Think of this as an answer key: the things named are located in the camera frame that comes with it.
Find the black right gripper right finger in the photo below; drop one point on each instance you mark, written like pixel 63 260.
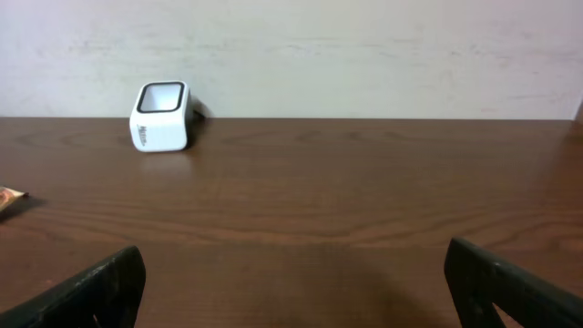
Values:
pixel 481 283

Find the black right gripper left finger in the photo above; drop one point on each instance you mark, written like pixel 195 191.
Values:
pixel 107 294

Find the yellow snack bag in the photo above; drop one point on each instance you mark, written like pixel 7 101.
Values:
pixel 9 196

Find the white barcode scanner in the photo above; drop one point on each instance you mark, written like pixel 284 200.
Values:
pixel 161 117

